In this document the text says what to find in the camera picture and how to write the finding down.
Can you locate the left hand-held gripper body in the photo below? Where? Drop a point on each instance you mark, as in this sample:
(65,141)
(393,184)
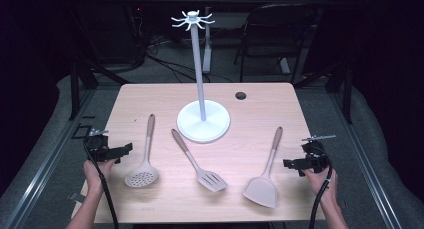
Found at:
(98,149)

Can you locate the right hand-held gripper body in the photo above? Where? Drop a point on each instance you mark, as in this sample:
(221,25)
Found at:
(316,159)

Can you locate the beige skimmer spoon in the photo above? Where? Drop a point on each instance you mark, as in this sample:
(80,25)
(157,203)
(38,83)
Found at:
(141,179)

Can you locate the beige solid spatula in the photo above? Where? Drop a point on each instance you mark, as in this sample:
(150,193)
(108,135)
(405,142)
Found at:
(261,190)

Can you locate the white utensil rack stand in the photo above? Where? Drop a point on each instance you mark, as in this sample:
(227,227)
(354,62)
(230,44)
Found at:
(203,122)

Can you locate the beige slotted spatula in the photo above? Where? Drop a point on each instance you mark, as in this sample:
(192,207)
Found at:
(211,181)

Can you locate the person's left hand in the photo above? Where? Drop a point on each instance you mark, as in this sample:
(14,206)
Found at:
(93,175)

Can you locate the person's right hand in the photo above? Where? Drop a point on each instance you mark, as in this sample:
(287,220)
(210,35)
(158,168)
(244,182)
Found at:
(325,185)

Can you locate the black tape square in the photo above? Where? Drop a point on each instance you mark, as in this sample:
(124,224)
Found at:
(74,133)

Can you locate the grey tape piece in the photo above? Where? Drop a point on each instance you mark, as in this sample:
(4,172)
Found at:
(76,197)

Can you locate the white angled leg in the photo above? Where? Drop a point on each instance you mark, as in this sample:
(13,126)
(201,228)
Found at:
(285,66)

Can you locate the black folding chair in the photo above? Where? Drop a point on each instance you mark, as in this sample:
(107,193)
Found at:
(276,14)

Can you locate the aluminium rail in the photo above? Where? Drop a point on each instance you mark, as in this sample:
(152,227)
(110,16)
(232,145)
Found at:
(363,162)
(43,175)

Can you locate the black metal frame leg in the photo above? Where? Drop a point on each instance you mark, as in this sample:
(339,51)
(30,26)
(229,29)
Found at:
(347,95)
(75,89)

